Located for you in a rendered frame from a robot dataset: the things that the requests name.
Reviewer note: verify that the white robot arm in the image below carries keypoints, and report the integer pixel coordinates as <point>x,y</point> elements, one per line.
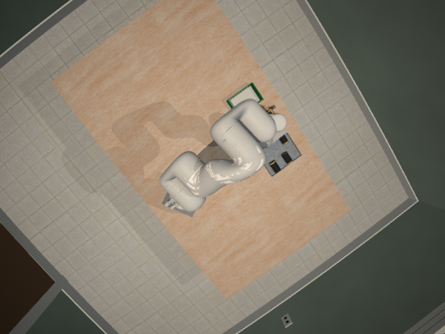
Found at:
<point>189,180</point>

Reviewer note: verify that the green open-top box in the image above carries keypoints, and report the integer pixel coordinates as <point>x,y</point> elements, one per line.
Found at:
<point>249,92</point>

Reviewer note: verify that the tan battery holder board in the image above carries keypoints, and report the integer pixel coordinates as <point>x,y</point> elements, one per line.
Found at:
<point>270,108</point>

